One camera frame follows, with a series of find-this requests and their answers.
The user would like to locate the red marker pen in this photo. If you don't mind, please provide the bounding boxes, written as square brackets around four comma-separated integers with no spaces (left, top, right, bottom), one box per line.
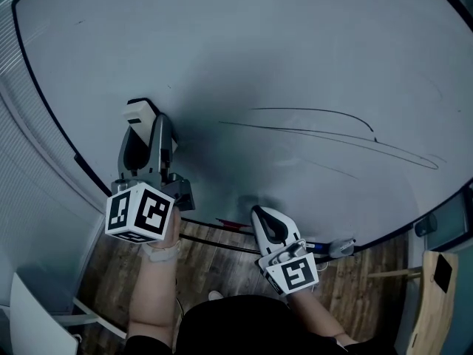
[215,217,253,229]

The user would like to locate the grey whiteboard eraser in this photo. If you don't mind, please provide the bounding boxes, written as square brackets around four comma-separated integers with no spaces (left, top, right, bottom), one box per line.
[328,237,358,258]

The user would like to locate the white block eraser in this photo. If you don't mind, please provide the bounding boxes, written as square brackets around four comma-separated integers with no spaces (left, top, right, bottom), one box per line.
[122,98,159,148]

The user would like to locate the wooden chair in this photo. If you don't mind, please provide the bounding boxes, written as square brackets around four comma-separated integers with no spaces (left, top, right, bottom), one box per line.
[367,249,460,355]

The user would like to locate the black phone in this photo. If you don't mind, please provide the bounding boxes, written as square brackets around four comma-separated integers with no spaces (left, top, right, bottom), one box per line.
[432,253,454,294]

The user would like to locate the person's right forearm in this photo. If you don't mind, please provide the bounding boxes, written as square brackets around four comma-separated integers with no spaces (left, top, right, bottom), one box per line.
[285,289,360,347]

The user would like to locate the pale wristband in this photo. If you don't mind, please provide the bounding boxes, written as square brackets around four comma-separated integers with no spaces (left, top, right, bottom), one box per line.
[141,239,183,263]

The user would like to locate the large white whiteboard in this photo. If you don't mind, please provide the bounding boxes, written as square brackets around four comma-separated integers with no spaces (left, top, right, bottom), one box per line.
[10,0,473,255]

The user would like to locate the black whiteboard tray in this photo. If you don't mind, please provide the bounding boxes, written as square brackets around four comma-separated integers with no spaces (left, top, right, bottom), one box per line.
[178,217,358,263]

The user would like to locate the white chair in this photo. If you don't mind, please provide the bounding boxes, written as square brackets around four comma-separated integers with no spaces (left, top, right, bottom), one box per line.
[0,271,127,355]

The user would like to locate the person's left forearm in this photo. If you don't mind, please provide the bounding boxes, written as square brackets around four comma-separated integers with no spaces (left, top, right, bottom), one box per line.
[126,209,183,349]

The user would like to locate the blue marker pen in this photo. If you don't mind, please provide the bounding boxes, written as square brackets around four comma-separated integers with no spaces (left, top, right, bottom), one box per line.
[304,241,333,254]

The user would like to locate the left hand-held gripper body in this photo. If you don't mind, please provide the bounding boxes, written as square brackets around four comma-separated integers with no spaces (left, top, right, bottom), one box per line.
[104,172,197,245]

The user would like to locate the person's black clothing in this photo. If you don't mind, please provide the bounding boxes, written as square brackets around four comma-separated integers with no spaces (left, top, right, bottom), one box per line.
[124,294,402,355]

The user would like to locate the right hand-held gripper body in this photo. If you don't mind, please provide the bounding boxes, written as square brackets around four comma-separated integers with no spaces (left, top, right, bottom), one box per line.
[256,239,321,297]

